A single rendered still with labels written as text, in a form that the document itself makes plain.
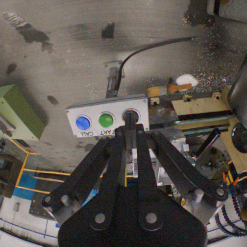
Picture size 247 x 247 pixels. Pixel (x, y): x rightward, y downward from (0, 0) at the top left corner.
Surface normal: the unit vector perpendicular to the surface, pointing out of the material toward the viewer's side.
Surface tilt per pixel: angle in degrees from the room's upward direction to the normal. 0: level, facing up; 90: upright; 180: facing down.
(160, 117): 90
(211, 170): 90
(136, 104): 27
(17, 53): 0
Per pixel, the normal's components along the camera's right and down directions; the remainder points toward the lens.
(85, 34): 0.01, 0.77
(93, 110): -0.06, 0.40
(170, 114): -0.15, -0.63
